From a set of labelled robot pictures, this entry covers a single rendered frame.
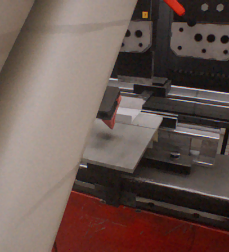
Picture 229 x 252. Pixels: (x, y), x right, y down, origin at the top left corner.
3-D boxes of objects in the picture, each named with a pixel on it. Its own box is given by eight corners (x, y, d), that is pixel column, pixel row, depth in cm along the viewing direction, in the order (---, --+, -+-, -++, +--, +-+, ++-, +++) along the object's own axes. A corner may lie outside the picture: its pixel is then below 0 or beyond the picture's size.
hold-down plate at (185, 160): (88, 153, 76) (88, 144, 74) (95, 145, 80) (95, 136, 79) (189, 175, 66) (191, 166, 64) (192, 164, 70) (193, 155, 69)
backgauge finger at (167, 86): (117, 108, 79) (117, 92, 77) (141, 85, 101) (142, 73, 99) (155, 113, 75) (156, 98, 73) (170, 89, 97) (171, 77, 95)
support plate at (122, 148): (53, 154, 54) (52, 150, 53) (103, 111, 76) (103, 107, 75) (132, 173, 48) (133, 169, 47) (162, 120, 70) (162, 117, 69)
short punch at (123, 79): (116, 82, 71) (116, 49, 67) (119, 80, 73) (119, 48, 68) (151, 86, 68) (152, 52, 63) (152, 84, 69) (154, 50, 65)
